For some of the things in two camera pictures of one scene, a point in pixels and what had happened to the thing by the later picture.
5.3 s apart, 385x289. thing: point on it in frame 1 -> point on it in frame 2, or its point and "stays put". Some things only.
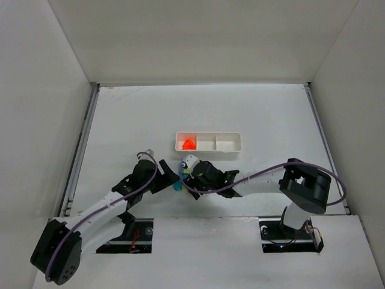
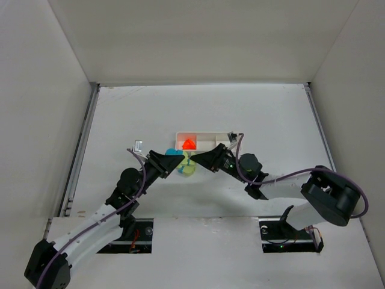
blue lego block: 178,185 -> 173,152
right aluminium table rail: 323,136 stays put
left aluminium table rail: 66,201 stays put
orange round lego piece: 188,144 stays put
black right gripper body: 195,176 -> 218,158
